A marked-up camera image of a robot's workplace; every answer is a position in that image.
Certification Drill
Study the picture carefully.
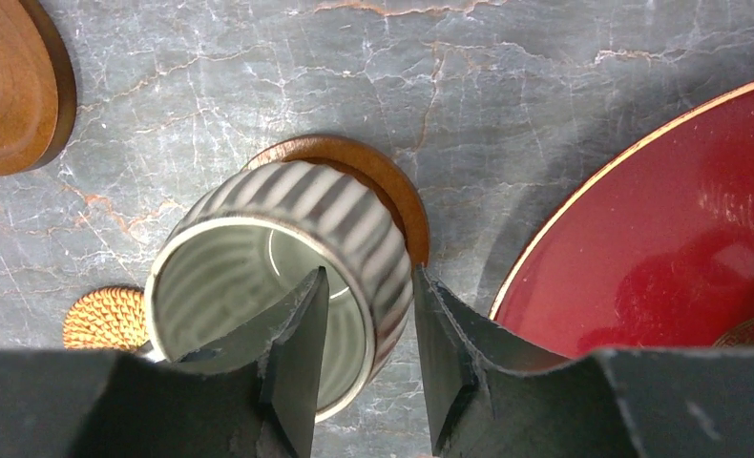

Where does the brown wooden coaster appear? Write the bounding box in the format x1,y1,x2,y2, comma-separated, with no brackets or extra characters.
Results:
243,134,430,265
0,1,77,176

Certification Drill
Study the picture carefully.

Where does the brown wooden coaster back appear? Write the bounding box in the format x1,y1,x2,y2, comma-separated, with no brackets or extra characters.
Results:
0,1,77,176

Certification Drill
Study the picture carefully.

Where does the red round tray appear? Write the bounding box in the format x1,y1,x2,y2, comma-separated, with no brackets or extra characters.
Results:
490,82,754,358

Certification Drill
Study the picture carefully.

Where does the woven light brown coaster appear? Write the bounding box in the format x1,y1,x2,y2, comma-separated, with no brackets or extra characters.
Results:
62,286,148,351

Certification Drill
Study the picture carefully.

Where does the grey ribbed mug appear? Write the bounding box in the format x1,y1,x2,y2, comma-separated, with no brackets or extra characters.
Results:
144,160,414,421

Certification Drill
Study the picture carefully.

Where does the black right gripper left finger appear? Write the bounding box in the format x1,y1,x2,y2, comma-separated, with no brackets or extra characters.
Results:
178,267,329,457

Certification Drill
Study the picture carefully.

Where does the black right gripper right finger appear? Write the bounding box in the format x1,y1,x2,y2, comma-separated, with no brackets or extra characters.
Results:
413,266,568,457

